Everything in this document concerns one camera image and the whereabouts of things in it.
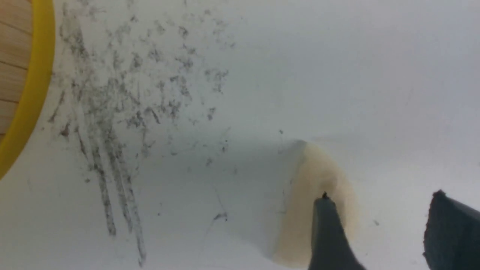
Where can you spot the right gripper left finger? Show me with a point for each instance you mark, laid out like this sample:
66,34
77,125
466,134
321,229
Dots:
329,244

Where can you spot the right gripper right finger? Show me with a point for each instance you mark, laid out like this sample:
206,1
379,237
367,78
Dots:
452,235

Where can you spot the white dumpling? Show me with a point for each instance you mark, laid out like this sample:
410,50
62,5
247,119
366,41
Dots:
316,173

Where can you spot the bamboo steamer tray yellow rim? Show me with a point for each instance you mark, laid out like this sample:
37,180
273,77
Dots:
27,43

